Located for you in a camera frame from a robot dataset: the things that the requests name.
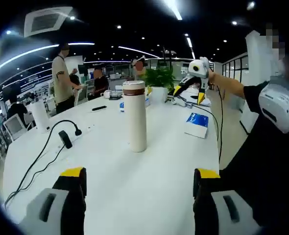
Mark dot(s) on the white brown-banded cup lid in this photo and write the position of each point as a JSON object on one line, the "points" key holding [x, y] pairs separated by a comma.
{"points": [[133, 86]]}

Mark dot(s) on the potted green plant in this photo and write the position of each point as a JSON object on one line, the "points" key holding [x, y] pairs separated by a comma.
{"points": [[159, 80]]}

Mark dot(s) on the person's right hand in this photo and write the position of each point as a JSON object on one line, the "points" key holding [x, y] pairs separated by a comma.
{"points": [[211, 77]]}

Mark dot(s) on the black phone on table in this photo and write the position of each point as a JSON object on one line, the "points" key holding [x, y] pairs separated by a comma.
{"points": [[99, 108]]}

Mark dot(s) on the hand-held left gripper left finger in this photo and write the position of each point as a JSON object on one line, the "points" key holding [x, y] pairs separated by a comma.
{"points": [[49, 210]]}

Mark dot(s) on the white office chair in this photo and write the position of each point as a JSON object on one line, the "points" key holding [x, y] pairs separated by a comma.
{"points": [[14, 126]]}

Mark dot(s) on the white pillar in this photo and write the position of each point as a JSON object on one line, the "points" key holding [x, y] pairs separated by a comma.
{"points": [[254, 61]]}

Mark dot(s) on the white table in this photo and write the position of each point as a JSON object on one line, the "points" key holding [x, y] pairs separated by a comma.
{"points": [[110, 171]]}

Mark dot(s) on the white chest device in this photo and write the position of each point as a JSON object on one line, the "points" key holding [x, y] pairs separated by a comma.
{"points": [[279, 107]]}

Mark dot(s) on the white water cup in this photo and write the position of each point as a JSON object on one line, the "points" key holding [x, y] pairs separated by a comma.
{"points": [[134, 122]]}

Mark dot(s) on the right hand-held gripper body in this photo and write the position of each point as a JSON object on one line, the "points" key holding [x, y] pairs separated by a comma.
{"points": [[203, 71]]}

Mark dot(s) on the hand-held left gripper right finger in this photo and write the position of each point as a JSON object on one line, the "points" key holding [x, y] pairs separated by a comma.
{"points": [[230, 213]]}

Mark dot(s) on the white mug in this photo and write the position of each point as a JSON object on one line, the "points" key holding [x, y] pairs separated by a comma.
{"points": [[107, 94]]}

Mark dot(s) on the white cylindrical appliance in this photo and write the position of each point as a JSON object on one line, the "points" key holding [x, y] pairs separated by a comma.
{"points": [[40, 117]]}

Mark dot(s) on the blue tissue pack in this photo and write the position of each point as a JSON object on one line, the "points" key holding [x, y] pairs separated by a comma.
{"points": [[197, 123]]}

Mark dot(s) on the blue white bottle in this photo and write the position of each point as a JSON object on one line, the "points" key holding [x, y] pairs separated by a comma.
{"points": [[122, 107]]}

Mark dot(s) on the black power adapter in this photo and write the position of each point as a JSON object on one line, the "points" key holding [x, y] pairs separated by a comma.
{"points": [[65, 139]]}

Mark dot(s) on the ceiling air conditioner vent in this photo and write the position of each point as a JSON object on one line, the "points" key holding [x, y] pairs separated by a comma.
{"points": [[47, 22]]}

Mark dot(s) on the white power strip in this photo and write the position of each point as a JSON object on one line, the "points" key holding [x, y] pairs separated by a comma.
{"points": [[83, 131]]}

